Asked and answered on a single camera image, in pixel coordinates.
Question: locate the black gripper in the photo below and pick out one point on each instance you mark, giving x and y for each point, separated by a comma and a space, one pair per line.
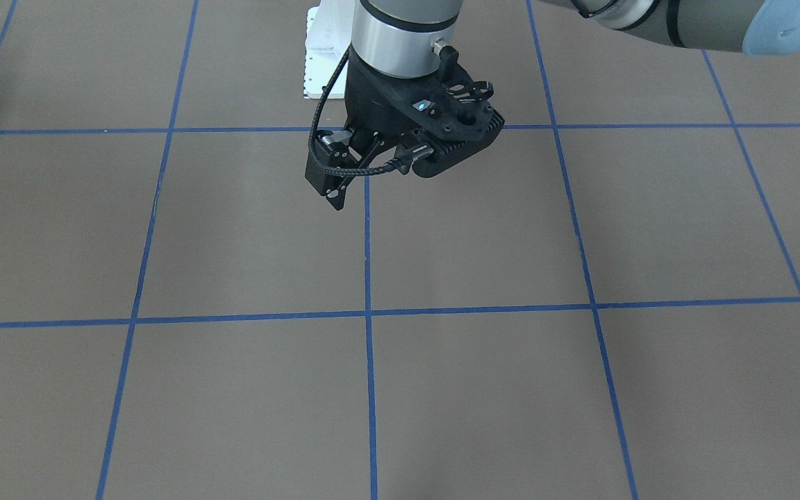
374, 104

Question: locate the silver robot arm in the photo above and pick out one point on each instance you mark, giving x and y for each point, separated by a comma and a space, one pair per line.
404, 38

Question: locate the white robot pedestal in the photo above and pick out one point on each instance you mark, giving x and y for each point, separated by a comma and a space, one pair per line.
328, 34

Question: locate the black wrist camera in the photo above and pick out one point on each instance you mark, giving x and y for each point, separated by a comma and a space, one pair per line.
455, 120

